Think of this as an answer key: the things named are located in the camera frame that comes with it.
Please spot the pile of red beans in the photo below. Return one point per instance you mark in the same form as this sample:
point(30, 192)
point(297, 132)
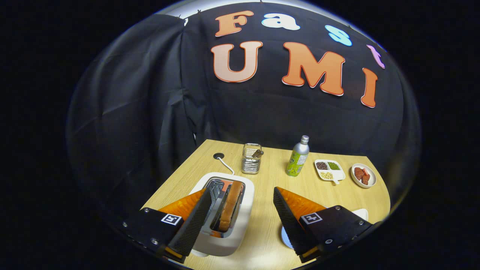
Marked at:
point(321, 165)

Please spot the white divided dish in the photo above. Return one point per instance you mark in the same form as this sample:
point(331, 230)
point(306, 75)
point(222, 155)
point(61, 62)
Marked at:
point(338, 174)

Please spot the white toaster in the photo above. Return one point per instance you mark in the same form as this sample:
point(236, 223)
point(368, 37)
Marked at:
point(240, 240)

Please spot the pile of soybeans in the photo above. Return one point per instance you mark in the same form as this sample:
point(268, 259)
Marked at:
point(326, 175)

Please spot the white square plate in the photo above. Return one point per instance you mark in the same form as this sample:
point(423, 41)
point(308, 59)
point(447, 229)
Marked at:
point(360, 213)

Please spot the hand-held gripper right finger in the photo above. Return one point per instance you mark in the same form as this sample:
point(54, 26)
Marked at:
point(288, 221)

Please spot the pile of green beans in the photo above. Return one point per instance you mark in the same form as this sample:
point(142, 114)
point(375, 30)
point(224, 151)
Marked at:
point(334, 165)

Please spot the silver bottle with green label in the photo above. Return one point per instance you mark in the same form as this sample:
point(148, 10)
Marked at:
point(298, 157)

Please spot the blue round plate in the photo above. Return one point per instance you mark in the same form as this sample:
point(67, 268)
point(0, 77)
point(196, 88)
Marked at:
point(285, 238)

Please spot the brown meat piece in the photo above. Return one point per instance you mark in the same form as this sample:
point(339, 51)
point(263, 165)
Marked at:
point(359, 173)
point(365, 179)

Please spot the white oval plate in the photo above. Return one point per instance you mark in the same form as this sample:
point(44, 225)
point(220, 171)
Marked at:
point(372, 176)

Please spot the toasted bread slice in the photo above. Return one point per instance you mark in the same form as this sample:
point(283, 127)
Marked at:
point(230, 206)

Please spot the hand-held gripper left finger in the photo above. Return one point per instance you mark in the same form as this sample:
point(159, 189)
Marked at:
point(193, 225)

